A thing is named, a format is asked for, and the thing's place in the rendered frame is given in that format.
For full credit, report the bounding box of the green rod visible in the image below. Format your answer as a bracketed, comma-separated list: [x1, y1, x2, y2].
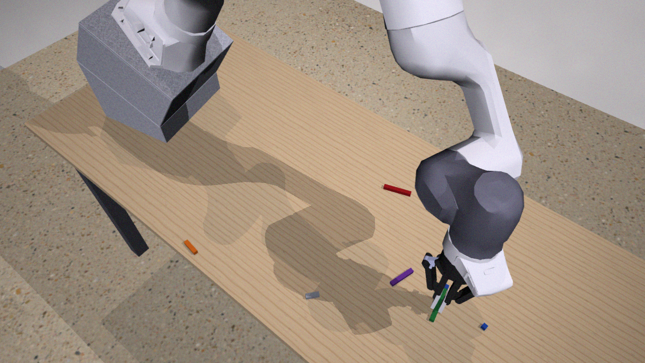
[429, 288, 447, 322]

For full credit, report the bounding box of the orange rod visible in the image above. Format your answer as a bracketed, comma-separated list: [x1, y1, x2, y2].
[184, 240, 198, 255]

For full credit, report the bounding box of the red rod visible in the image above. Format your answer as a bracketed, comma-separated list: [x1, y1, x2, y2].
[383, 184, 411, 197]

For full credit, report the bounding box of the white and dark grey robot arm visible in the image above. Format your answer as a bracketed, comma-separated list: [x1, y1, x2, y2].
[111, 0, 524, 297]

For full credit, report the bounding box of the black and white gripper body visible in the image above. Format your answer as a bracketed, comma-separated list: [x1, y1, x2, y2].
[434, 250, 466, 285]

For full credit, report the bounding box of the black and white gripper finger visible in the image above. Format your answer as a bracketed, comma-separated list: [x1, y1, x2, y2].
[438, 281, 475, 313]
[422, 253, 449, 309]

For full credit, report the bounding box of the purple rod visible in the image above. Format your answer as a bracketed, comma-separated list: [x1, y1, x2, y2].
[390, 268, 414, 286]

